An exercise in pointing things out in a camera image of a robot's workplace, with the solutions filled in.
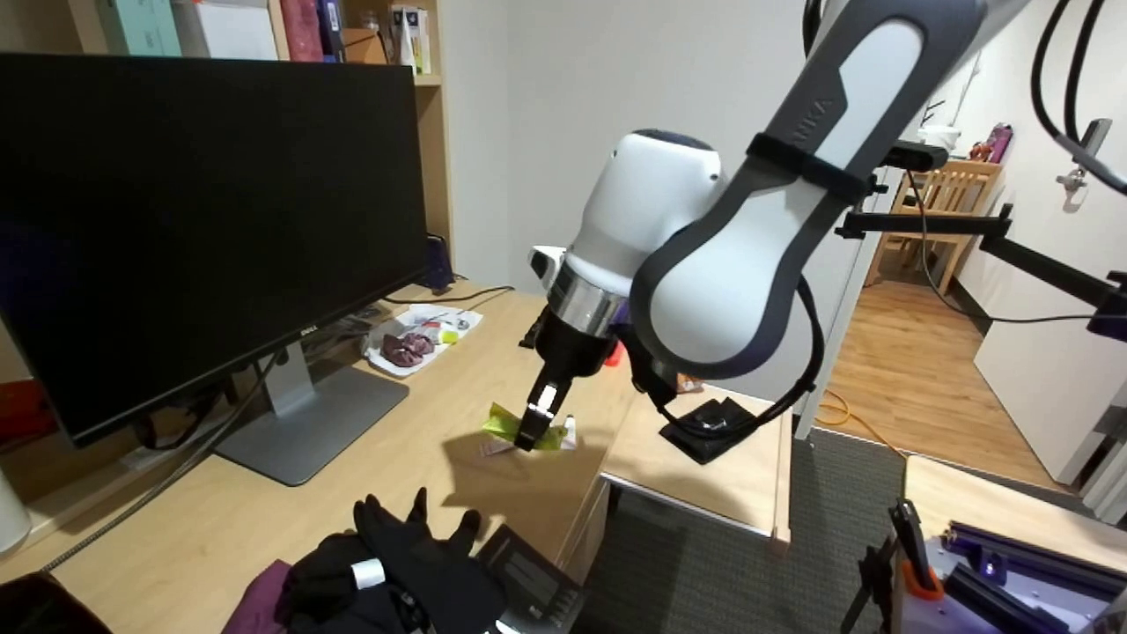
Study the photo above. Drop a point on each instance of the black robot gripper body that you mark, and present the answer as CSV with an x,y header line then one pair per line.
x,y
564,355

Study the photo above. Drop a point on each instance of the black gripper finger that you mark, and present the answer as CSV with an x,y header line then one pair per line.
x,y
539,411

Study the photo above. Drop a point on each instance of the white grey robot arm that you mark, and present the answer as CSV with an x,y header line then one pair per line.
x,y
697,268

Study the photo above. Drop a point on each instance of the snack bag with picture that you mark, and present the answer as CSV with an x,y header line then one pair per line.
x,y
417,337

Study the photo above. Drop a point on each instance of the dark bottle behind monitor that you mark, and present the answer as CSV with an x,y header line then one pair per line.
x,y
439,267

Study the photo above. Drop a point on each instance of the black square dish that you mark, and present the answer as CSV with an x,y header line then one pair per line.
x,y
711,426

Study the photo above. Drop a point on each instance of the black calculator device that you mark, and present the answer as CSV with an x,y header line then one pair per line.
x,y
537,595

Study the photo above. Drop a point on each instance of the wooden side table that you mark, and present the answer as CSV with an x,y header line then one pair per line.
x,y
744,487

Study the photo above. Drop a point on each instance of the grey monitor stand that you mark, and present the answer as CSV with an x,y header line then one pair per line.
x,y
309,424

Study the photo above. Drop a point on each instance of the black glove pile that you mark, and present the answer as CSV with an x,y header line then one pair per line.
x,y
392,574

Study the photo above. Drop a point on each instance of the wooden bookshelf with books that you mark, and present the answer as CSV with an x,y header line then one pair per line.
x,y
326,35

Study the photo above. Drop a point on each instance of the purple cloth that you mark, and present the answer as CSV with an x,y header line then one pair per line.
x,y
257,611

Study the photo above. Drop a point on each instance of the large black computer monitor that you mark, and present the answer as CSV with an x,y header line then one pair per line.
x,y
174,221

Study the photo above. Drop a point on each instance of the wooden chair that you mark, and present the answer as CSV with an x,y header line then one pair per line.
x,y
933,205

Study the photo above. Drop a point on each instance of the purple tool tray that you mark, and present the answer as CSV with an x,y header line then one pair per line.
x,y
1008,586

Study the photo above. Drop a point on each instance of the black camera tripod arm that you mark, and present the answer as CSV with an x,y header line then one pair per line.
x,y
1107,301

